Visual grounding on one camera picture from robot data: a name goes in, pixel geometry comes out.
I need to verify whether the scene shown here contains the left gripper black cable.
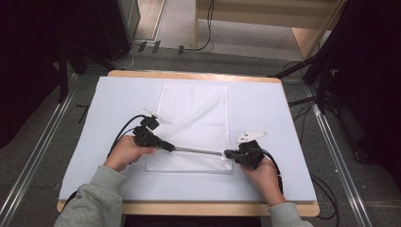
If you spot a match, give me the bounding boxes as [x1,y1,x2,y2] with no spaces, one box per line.
[61,113,147,212]

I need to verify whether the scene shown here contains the white table mat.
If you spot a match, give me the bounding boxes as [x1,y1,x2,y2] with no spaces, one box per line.
[59,76,318,202]

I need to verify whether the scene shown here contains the metal floor rail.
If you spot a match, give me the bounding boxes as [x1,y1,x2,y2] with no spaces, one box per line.
[305,85,375,227]
[0,73,78,227]

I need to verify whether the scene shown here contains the white floor cable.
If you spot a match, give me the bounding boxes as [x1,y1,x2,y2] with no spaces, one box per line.
[108,42,141,71]

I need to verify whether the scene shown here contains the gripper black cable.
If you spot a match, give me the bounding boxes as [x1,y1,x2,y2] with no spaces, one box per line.
[260,148,284,195]
[61,113,147,212]

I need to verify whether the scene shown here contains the white mesh laundry bag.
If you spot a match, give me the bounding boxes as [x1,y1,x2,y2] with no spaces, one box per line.
[145,82,234,174]

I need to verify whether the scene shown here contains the black floor cables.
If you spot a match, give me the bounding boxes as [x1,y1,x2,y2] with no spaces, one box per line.
[287,94,340,221]

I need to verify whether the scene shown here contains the person's right hand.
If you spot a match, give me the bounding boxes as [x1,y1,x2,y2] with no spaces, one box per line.
[241,156,287,207]

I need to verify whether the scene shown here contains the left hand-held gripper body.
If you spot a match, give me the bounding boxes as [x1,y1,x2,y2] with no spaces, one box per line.
[131,107,163,148]

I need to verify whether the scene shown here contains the black tripod stand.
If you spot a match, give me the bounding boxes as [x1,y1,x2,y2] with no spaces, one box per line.
[267,50,335,115]

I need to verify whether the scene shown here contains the wooden table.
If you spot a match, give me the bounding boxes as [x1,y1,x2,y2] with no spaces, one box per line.
[56,69,321,218]

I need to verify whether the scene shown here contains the black curtain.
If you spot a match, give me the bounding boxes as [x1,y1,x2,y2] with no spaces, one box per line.
[324,0,401,190]
[0,0,105,149]

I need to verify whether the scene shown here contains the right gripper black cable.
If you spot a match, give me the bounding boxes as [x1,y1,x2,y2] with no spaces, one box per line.
[260,148,284,195]

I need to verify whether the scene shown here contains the black hanging cable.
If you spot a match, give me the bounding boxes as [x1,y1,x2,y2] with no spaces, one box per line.
[178,0,216,55]

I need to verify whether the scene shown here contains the light wooden shelf unit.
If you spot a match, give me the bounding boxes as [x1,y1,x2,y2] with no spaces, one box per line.
[194,0,346,60]

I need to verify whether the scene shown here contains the dark cabinet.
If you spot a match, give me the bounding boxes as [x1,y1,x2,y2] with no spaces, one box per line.
[96,0,142,61]

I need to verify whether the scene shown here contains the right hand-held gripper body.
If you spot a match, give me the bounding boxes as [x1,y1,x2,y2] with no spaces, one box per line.
[235,131,269,170]

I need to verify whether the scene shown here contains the person's left hand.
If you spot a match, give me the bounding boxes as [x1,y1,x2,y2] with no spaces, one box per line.
[103,135,158,173]

